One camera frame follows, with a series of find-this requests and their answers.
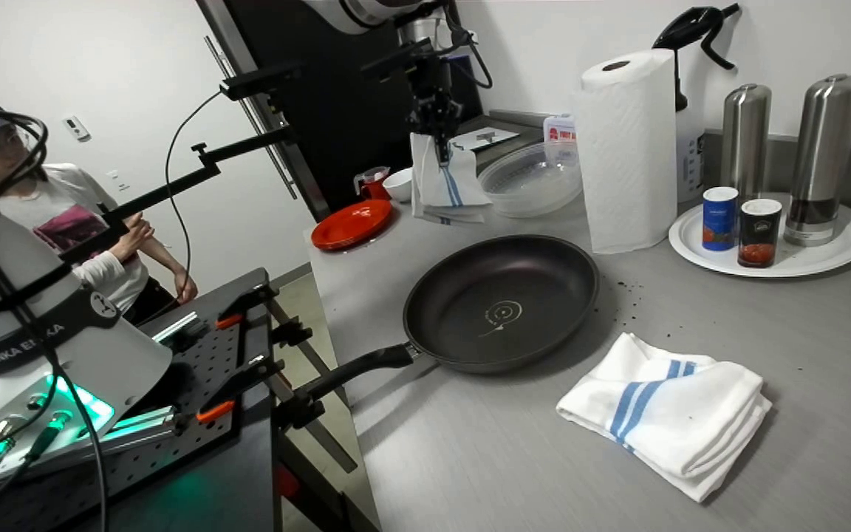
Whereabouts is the black camera on boom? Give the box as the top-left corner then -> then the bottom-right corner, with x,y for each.
215,62 -> 305,105

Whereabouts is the small white bowl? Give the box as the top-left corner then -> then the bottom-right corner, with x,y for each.
380,162 -> 419,207

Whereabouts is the tall steel grinder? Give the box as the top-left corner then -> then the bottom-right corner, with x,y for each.
782,71 -> 851,250

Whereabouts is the round white plate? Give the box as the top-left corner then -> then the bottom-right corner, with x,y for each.
665,202 -> 851,285

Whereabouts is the blue white spice jar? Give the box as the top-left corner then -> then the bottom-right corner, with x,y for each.
699,183 -> 741,254

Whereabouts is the black breadboard table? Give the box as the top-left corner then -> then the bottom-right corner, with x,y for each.
0,266 -> 286,532

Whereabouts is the dark nonstick frying pan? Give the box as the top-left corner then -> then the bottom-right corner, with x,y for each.
284,232 -> 603,430

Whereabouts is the red clamp handle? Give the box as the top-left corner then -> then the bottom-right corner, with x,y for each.
275,465 -> 301,502

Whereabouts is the person in white shirt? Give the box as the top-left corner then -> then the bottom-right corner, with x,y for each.
0,114 -> 202,321

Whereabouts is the large clear plastic bowl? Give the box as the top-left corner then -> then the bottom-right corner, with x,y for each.
473,140 -> 589,223

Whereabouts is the white light bar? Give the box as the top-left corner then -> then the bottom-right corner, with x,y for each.
148,307 -> 202,347

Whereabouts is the orange red plate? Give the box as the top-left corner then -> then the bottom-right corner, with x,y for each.
309,195 -> 398,254

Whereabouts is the short steel grinder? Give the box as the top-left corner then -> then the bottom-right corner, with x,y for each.
717,84 -> 773,202

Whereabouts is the large black panel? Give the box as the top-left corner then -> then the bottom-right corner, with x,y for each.
194,0 -> 487,223

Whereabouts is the white paper towel roll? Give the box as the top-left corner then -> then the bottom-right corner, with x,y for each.
577,49 -> 682,258

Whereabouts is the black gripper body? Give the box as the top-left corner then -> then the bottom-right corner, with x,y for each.
404,53 -> 469,115

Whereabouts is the orange clamp handle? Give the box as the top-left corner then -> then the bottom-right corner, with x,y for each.
210,310 -> 249,335
191,397 -> 240,430

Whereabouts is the small white wall switch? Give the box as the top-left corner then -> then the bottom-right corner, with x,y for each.
58,114 -> 94,145

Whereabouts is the black box device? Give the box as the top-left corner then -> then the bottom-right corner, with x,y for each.
442,115 -> 550,199

